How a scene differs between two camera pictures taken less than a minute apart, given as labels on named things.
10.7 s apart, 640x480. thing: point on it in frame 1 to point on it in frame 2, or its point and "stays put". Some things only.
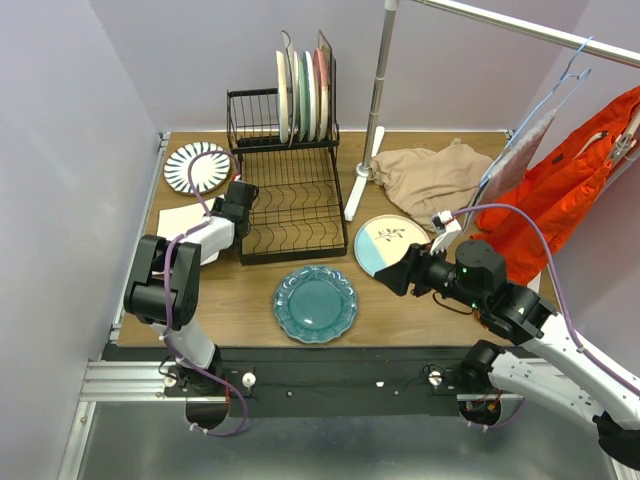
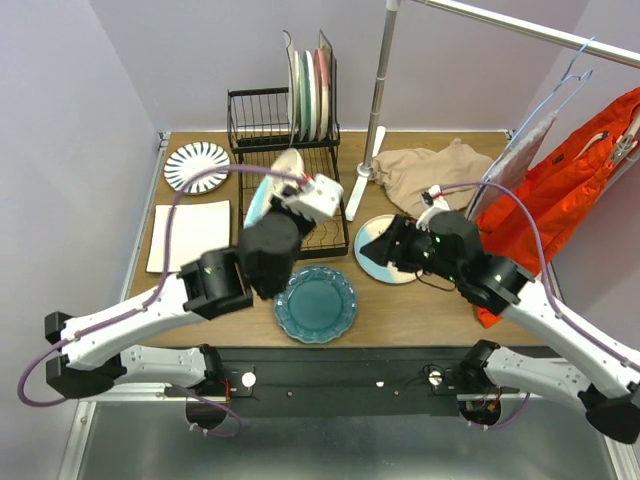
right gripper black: (397, 275) to (385, 247)
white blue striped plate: (208, 170) stays put
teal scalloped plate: (315, 304) stays put
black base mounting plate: (309, 380) stays put
